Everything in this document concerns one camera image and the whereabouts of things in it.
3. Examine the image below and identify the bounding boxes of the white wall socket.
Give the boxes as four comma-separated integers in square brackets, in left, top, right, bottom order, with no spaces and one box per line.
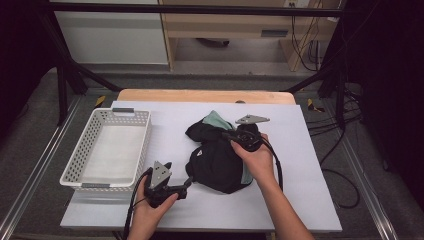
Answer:
[283,0,311,8]

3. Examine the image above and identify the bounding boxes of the looped black floor cable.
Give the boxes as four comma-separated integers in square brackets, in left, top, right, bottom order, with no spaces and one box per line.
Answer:
[319,126,362,210]

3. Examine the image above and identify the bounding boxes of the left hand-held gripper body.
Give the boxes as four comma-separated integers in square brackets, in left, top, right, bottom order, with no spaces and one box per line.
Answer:
[143,160,188,208]

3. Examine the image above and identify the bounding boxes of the right hand-held gripper cable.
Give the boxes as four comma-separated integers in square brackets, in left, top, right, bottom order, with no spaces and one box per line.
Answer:
[261,137,285,193]

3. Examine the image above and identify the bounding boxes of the light wooden desk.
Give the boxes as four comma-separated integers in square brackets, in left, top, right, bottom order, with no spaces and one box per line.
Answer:
[158,0,342,73]

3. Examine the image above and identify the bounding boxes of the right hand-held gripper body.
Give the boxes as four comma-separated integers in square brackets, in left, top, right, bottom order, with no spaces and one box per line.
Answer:
[234,114,271,153]

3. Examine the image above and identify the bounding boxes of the hand-held gripper cable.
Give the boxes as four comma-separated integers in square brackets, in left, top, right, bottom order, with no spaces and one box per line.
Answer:
[121,168,154,240]
[261,137,285,193]

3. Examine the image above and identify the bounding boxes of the person's left hand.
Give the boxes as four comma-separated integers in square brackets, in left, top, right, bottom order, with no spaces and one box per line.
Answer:
[134,178,180,225]

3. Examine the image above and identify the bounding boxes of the dark chair base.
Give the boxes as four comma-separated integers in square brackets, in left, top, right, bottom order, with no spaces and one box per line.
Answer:
[195,37,231,48]

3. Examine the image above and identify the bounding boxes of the white perforated plastic basket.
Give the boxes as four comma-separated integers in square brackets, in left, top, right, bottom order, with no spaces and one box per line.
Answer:
[59,107,154,194]

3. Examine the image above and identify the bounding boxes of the white cabinet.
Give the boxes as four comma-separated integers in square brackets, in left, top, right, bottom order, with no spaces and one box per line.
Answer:
[53,0,169,66]

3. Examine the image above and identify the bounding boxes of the hanging black cables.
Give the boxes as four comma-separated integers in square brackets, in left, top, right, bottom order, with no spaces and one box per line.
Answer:
[290,14,323,73]

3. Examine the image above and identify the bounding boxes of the bundle of black floor cables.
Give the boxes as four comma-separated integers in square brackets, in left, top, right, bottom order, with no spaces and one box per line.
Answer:
[306,84,364,137]

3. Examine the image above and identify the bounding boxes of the black curtain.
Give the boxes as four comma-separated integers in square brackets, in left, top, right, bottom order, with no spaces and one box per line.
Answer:
[343,0,424,201]
[0,0,59,141]

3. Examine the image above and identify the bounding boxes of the aluminium floor rail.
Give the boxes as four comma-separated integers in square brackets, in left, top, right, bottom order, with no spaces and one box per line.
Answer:
[321,99,399,240]
[0,96,83,240]

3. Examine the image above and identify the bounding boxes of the person's right hand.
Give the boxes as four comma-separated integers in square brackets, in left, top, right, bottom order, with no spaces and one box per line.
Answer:
[230,133,280,190]

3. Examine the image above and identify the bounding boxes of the left hand-held gripper cable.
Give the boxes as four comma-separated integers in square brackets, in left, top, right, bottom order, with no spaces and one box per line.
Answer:
[121,168,154,240]

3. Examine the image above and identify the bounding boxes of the black metal stand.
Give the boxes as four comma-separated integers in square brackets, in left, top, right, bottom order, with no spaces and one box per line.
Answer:
[283,13,349,130]
[36,13,123,127]

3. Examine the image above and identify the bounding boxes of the black and green t-shirt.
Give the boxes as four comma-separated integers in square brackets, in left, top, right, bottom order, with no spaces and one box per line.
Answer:
[184,109,254,195]

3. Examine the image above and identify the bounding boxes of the black frame crossbar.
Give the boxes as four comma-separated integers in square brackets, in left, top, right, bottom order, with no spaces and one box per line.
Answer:
[49,1,344,18]

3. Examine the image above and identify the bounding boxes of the grey drawer handle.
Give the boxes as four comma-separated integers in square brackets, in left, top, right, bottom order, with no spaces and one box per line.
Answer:
[260,29,289,38]

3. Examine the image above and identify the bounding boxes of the hanging yellow cable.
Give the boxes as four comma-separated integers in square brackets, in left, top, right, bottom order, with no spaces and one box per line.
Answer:
[294,0,324,59]

